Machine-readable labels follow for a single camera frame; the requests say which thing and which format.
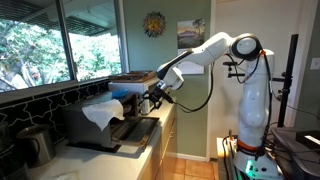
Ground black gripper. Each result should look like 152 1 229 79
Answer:
142 80 174 109

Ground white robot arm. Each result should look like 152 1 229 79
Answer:
143 32 282 180

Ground white microwave oven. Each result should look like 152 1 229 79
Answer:
107 77 162 116

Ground blue bowl on toaster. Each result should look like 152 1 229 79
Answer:
112 89 128 98

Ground wooden tray on microwave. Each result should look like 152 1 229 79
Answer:
109 71 156 82

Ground wooden lower cabinets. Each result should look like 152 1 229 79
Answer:
138 105 177 180

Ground white paper towel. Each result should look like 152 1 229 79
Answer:
82 99 124 131

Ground metal pot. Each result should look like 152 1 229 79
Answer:
16 124 56 168

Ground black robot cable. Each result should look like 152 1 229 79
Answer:
168 63 215 114

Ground sunflower wall decoration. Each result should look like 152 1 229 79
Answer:
143 11 166 38

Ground landscape wall picture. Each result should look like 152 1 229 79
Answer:
177 19 205 49

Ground black camera stand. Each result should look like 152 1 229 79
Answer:
274 34 299 127

